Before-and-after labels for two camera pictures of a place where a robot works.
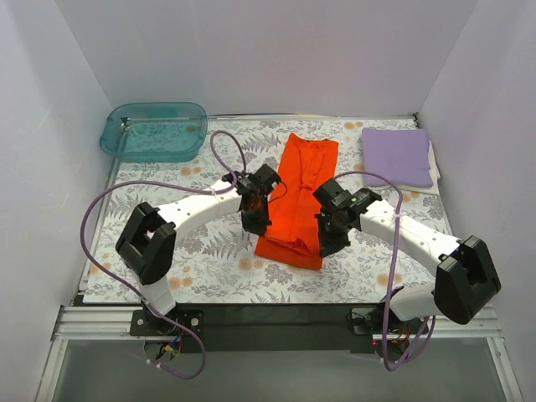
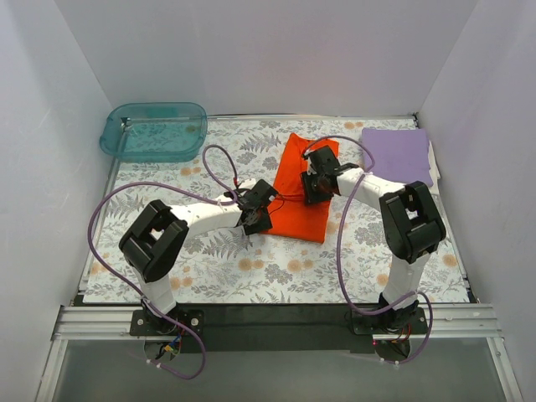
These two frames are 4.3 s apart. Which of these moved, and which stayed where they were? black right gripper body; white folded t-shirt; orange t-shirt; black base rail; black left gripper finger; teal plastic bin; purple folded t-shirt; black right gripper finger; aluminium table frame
Moved: black right gripper finger; orange t-shirt; black right gripper body
Stayed: black base rail; aluminium table frame; black left gripper finger; purple folded t-shirt; teal plastic bin; white folded t-shirt
